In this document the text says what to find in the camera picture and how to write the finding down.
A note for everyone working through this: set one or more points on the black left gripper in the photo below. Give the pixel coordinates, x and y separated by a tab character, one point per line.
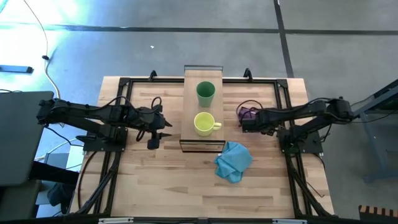
152	119

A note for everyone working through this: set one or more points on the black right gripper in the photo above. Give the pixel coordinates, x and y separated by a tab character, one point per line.
261	123

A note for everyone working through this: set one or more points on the purple transparent tumbler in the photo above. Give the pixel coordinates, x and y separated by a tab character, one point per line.
247	112

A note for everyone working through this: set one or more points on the yellow mug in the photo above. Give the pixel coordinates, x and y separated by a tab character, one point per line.
203	124

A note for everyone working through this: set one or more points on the green plastic cup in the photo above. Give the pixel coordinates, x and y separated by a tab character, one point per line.
205	91

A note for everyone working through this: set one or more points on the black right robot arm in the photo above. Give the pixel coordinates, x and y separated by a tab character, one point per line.
339	109

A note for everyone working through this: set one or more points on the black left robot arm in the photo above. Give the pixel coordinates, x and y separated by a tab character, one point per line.
87	110

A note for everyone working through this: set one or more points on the blue cloth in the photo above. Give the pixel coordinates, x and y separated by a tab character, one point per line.
233	161

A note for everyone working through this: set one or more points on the black floor tape strip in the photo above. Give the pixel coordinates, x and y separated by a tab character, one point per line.
284	46

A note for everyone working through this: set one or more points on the white box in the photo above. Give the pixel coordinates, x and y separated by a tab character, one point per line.
74	155

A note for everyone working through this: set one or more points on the blue-grey metal cart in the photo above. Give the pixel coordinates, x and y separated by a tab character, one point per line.
373	149

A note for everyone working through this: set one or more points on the dark cloth bundle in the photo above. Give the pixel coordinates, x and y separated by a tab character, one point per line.
60	194

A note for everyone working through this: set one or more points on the grey desk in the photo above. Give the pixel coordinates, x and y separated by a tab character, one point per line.
21	143

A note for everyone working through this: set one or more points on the orange black striped block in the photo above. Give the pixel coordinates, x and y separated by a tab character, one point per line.
376	211

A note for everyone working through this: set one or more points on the black flat bar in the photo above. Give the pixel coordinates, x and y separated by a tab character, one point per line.
15	69

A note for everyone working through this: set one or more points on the wooden shelf with black frame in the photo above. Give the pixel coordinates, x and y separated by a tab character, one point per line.
189	109

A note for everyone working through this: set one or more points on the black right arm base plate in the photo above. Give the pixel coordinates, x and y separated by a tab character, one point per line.
311	147

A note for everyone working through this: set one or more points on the white bracket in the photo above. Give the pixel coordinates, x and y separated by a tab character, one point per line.
115	220
289	221

